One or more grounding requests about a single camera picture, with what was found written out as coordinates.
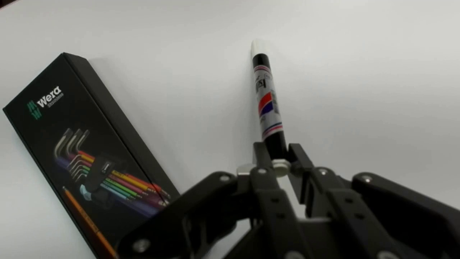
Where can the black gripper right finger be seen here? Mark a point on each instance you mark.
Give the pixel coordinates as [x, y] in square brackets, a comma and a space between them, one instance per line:
[375, 218]

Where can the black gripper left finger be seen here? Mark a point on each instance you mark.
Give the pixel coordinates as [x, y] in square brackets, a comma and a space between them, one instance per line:
[199, 219]

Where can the black and white marker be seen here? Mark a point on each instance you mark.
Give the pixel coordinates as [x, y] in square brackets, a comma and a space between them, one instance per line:
[268, 108]

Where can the black hex key set box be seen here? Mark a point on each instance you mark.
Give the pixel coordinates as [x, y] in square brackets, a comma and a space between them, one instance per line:
[89, 153]

